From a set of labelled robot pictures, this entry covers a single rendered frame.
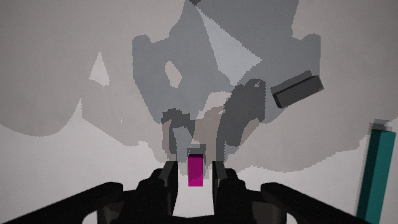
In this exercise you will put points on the turquoise rod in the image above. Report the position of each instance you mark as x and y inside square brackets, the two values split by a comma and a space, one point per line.
[375, 175]

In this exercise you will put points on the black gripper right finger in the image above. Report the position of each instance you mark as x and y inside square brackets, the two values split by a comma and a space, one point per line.
[270, 205]

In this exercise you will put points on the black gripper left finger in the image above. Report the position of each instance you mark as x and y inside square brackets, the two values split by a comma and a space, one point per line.
[153, 197]

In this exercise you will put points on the dark grey rectangular block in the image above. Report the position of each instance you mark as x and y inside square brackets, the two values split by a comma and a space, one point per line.
[298, 91]

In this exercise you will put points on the magenta rod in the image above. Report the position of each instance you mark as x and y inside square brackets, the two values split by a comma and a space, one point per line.
[195, 170]

